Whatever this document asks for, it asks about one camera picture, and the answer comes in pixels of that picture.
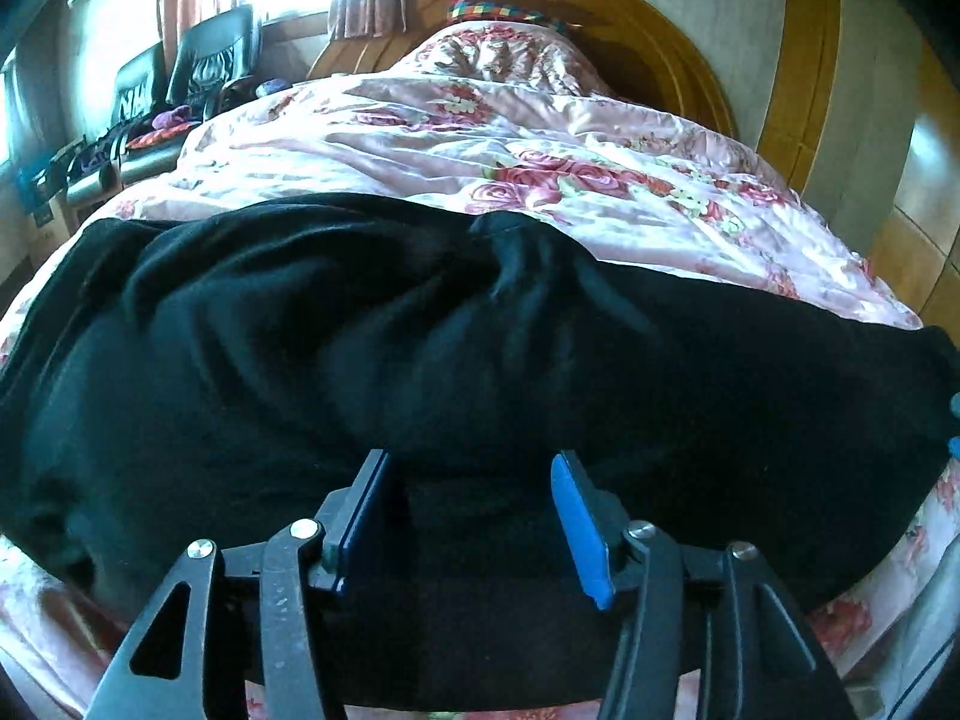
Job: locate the near black leather armchair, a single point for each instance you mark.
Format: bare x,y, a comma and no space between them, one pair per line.
214,71

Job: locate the far black leather armchair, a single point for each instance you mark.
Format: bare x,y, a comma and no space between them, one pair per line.
139,90

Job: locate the black leather armchair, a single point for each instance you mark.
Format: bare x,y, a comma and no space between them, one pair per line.
139,90
214,71

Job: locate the colourful checkered pillow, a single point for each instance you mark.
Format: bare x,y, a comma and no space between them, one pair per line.
486,10

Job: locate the black embroidered pants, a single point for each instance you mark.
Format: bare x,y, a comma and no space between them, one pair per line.
177,380

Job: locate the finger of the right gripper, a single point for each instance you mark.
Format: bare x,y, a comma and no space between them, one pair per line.
954,439

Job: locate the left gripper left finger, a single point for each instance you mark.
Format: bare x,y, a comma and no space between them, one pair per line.
181,658

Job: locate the pink floral quilt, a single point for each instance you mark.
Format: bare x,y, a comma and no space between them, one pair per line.
632,185

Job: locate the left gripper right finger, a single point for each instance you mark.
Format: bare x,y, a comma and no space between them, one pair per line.
723,614

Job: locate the wooden arched headboard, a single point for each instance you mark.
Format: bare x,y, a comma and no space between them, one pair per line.
640,54

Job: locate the purple cloth on chair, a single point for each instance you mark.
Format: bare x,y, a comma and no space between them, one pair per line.
171,118

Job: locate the red patterned seat cushion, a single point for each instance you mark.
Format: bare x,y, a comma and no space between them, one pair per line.
156,137

